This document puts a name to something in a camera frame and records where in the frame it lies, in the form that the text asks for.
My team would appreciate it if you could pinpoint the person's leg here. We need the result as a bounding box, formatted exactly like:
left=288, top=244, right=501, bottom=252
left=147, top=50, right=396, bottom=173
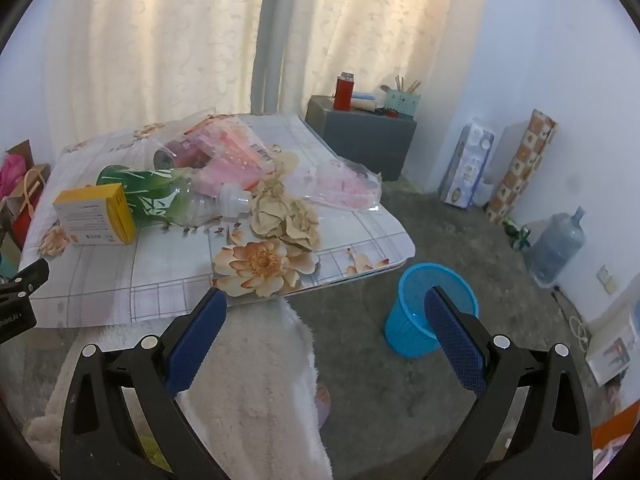
left=25, top=407, right=66, bottom=463
left=175, top=297, right=333, bottom=480

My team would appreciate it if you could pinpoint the cream patterned curtain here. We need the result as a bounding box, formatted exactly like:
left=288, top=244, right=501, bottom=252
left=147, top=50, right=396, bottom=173
left=280, top=0, right=493, bottom=131
left=45, top=0, right=273, bottom=156

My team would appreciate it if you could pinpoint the grey vertical pipe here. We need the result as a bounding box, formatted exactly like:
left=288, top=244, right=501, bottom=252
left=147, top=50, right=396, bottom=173
left=250, top=0, right=306, bottom=116

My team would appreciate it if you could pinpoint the clear bag with pink sheets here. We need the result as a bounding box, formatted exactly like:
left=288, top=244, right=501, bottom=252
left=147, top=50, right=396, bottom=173
left=295, top=157, right=383, bottom=211

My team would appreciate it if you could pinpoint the white cable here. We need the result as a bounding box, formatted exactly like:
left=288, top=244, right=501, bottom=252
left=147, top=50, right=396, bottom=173
left=569, top=312, right=593, bottom=351

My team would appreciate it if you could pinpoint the pink plastic bag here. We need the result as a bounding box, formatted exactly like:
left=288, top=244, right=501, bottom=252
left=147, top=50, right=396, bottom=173
left=0, top=154, right=28, bottom=201

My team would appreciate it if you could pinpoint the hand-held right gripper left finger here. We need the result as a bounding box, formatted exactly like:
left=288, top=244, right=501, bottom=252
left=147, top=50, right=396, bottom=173
left=60, top=287, right=231, bottom=480

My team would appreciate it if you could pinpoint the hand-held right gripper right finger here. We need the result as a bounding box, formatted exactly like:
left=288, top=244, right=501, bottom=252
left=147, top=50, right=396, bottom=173
left=424, top=285, right=593, bottom=480

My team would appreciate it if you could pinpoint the wall outlet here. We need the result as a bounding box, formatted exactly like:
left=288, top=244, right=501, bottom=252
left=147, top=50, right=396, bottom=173
left=597, top=265, right=618, bottom=295

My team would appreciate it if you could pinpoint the green plastic bottle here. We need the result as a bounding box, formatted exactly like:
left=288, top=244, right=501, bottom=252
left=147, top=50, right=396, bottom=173
left=96, top=165, right=251, bottom=228

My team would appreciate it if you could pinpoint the orange object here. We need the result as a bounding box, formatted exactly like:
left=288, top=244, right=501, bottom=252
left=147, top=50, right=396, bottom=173
left=592, top=400, right=640, bottom=453

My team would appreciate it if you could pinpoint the patterned paper roll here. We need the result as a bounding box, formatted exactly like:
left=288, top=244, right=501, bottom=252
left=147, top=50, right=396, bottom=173
left=486, top=109, right=558, bottom=225

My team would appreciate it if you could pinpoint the red thermos bottle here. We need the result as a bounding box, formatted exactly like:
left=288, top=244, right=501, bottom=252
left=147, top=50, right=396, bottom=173
left=333, top=72, right=355, bottom=111

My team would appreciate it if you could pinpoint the person's left leg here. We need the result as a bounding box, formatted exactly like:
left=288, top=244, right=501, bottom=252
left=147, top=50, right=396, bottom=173
left=25, top=407, right=66, bottom=463

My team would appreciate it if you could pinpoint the blue plastic basket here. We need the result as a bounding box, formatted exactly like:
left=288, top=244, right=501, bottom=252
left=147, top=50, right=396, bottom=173
left=384, top=262, right=480, bottom=358

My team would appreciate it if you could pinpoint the red bag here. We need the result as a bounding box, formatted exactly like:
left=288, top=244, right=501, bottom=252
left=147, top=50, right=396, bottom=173
left=10, top=205, right=38, bottom=248

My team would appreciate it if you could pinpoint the green chopstick holder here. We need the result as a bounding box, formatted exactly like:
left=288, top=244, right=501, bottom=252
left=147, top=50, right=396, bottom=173
left=387, top=87, right=422, bottom=118

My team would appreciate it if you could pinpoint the pink slipper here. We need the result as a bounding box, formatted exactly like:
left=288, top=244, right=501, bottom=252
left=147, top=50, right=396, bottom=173
left=315, top=382, right=332, bottom=428

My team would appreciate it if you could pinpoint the table with floral tablecloth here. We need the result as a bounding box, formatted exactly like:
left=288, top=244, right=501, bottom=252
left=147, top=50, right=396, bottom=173
left=20, top=112, right=416, bottom=328

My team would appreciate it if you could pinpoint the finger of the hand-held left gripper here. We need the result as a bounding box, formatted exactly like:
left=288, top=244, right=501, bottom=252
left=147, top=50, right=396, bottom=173
left=0, top=259, right=51, bottom=301

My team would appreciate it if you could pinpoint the brown cardboard box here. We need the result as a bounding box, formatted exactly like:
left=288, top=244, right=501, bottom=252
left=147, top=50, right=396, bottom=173
left=5, top=140, right=33, bottom=166

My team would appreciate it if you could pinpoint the yellow cardboard box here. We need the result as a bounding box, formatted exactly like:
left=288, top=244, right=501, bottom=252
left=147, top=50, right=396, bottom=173
left=52, top=183, right=137, bottom=247

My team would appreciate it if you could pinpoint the large water jug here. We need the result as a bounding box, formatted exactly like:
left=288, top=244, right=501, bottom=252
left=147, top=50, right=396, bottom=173
left=525, top=206, right=587, bottom=286

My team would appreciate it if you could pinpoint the clear plastic cup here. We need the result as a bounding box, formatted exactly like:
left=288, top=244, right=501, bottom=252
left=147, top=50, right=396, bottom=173
left=150, top=110, right=281, bottom=196

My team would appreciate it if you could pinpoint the toilet paper pack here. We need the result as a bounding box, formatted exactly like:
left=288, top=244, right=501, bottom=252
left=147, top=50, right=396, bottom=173
left=439, top=117, right=496, bottom=209

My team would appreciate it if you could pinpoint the red drink can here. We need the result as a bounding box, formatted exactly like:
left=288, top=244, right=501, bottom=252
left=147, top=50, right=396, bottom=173
left=152, top=140, right=211, bottom=171

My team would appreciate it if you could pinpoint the paper bag with orange handle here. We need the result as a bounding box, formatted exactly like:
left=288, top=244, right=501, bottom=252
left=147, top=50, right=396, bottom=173
left=10, top=164, right=51, bottom=221

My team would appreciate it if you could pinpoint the white printed box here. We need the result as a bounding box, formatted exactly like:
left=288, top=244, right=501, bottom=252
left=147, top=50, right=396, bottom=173
left=585, top=272, right=640, bottom=386

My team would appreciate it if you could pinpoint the grey cabinet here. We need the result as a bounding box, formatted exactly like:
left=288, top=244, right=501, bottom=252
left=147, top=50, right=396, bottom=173
left=305, top=95, right=418, bottom=183

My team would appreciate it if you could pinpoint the person's right leg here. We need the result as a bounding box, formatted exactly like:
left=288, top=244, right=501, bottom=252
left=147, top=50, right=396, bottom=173
left=175, top=297, right=333, bottom=480

